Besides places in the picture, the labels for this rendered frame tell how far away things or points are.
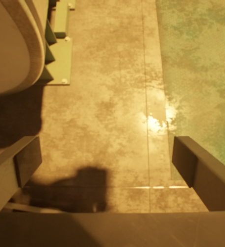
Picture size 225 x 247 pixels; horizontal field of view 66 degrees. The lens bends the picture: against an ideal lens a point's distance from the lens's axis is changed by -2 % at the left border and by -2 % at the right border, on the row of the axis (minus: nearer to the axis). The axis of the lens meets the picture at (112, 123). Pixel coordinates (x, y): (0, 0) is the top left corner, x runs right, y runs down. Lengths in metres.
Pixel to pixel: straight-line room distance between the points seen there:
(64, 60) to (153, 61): 0.62
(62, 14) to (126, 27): 0.47
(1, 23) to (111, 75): 0.83
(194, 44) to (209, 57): 0.14
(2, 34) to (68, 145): 0.75
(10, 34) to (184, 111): 1.04
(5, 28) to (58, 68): 0.76
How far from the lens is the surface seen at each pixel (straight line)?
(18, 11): 0.53
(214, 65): 1.50
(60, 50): 1.39
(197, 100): 1.33
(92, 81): 1.25
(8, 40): 0.64
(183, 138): 0.16
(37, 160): 0.17
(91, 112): 1.17
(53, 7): 1.64
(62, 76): 1.28
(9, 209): 1.14
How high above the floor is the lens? 1.13
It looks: 78 degrees down
